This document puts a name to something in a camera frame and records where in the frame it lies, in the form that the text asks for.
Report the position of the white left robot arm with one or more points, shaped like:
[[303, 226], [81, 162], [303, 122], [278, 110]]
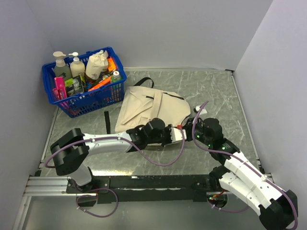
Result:
[[70, 150]]

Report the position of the green pump bottle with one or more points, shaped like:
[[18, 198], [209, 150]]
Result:
[[61, 69]]

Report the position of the beige canvas backpack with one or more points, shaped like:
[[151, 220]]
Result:
[[151, 110]]

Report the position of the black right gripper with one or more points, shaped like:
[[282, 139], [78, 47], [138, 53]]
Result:
[[188, 127]]

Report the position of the cream pump bottle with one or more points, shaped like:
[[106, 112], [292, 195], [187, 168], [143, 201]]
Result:
[[77, 67]]

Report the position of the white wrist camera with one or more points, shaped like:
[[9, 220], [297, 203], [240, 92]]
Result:
[[199, 109], [177, 135]]

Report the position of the orange package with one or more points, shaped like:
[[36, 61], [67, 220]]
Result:
[[106, 77]]

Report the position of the blue plastic basket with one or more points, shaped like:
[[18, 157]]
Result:
[[80, 104]]

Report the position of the aluminium rail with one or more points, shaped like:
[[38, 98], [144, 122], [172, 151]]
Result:
[[47, 186]]

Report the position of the beige cloth pouch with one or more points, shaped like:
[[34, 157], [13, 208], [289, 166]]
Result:
[[96, 64]]

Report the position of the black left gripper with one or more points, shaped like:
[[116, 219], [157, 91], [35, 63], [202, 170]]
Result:
[[168, 130]]

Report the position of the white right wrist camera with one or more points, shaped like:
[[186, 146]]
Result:
[[199, 109]]

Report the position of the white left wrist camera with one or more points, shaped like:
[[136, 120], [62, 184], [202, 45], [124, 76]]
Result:
[[177, 135]]

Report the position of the pink box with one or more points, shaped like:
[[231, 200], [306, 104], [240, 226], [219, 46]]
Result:
[[60, 89]]

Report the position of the black green box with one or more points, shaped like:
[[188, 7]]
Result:
[[75, 86]]

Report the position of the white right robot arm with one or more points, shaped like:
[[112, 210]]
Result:
[[276, 208]]

